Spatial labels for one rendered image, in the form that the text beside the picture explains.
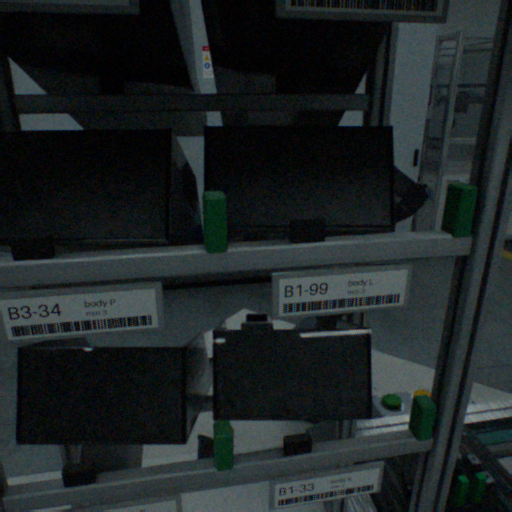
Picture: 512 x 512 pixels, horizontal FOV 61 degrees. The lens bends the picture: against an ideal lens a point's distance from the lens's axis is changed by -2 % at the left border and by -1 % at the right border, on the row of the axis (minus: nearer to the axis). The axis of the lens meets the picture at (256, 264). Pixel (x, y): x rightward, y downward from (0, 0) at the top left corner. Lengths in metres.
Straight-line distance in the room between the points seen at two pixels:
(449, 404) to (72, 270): 0.27
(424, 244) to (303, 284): 0.08
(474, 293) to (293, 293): 0.12
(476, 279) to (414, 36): 3.61
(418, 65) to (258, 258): 3.68
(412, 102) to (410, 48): 0.40
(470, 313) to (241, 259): 0.16
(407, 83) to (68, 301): 3.69
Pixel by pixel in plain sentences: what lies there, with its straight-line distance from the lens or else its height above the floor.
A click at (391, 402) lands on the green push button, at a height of 0.97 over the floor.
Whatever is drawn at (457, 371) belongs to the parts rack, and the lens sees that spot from 0.34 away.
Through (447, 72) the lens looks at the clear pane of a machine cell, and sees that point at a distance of 4.81.
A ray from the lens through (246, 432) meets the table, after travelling 1.02.
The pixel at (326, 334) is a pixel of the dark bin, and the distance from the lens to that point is 0.37.
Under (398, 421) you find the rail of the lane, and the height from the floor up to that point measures 0.96.
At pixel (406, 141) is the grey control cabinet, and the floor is 1.18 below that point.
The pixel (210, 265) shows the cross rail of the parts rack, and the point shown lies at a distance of 0.24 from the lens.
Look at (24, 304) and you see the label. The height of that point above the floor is 1.45.
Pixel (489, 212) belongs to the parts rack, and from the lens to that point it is 0.30.
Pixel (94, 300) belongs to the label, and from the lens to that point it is 0.25.
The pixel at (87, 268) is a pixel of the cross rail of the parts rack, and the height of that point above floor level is 1.47.
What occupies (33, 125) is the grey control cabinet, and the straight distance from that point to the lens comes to 3.53.
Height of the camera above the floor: 1.55
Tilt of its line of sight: 22 degrees down
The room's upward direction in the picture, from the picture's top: straight up
